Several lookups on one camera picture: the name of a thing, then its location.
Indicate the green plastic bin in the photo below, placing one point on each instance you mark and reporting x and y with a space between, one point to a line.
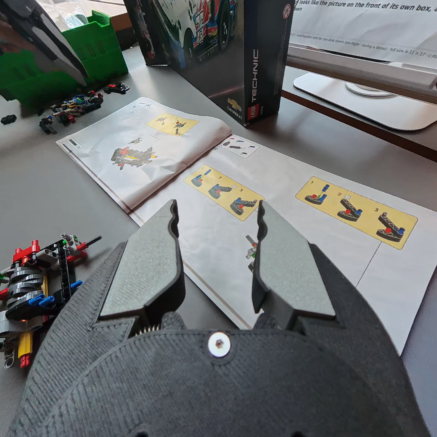
99 51

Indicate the dark car picture box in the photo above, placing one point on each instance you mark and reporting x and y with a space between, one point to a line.
263 68

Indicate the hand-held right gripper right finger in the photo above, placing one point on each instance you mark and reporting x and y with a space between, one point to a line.
290 269

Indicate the clear plastic bag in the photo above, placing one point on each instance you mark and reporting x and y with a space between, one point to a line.
73 18

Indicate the lego instruction booklet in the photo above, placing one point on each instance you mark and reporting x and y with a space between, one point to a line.
307 273

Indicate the white computer monitor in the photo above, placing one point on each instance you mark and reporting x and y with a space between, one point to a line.
362 102

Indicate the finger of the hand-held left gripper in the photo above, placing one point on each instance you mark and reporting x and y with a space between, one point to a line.
68 63

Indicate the black lego chassis assembly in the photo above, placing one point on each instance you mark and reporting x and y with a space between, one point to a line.
25 276

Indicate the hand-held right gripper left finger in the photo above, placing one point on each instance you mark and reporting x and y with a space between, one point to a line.
143 269

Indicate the pile of lego pieces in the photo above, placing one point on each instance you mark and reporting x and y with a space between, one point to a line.
73 105

